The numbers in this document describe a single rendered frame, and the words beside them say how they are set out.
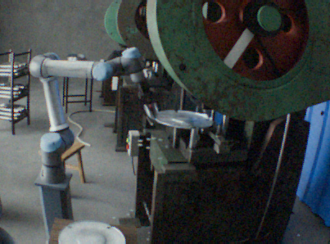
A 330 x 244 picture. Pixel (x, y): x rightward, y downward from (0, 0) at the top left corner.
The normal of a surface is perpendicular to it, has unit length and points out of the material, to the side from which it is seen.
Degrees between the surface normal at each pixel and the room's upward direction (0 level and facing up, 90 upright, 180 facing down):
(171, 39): 90
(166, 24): 90
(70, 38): 90
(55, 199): 90
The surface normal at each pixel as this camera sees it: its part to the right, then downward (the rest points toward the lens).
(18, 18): 0.22, 0.30
